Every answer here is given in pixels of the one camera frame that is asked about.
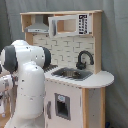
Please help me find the wooden toy kitchen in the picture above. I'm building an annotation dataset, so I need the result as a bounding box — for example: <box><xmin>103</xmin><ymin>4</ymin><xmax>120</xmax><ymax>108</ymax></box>
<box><xmin>21</xmin><ymin>10</ymin><xmax>114</xmax><ymax>128</ymax></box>

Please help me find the black toy stovetop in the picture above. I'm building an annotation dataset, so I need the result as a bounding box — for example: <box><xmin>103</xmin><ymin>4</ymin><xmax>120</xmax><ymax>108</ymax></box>
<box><xmin>44</xmin><ymin>64</ymin><xmax>58</xmax><ymax>72</ymax></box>

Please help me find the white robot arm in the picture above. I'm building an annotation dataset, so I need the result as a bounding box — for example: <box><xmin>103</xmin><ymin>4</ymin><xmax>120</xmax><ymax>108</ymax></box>
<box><xmin>1</xmin><ymin>40</ymin><xmax>51</xmax><ymax>128</ymax></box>

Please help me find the grey range hood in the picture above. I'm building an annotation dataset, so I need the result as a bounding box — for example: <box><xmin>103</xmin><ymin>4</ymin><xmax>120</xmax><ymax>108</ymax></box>
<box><xmin>25</xmin><ymin>14</ymin><xmax>49</xmax><ymax>33</ymax></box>

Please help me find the grey toy sink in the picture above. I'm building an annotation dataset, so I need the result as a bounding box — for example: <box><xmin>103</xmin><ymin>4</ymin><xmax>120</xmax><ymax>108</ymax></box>
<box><xmin>52</xmin><ymin>67</ymin><xmax>92</xmax><ymax>81</ymax></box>

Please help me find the black toy faucet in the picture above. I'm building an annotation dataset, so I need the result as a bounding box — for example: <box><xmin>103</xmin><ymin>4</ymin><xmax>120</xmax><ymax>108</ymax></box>
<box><xmin>76</xmin><ymin>50</ymin><xmax>94</xmax><ymax>70</ymax></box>

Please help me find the white fridge cabinet door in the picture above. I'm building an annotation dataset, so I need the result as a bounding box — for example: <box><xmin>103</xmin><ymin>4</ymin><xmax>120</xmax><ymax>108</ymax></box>
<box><xmin>44</xmin><ymin>82</ymin><xmax>83</xmax><ymax>128</ymax></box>

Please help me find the grey ice dispenser panel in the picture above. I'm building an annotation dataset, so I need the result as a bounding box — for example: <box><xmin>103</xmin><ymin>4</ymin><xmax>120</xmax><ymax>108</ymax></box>
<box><xmin>55</xmin><ymin>94</ymin><xmax>71</xmax><ymax>120</ymax></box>

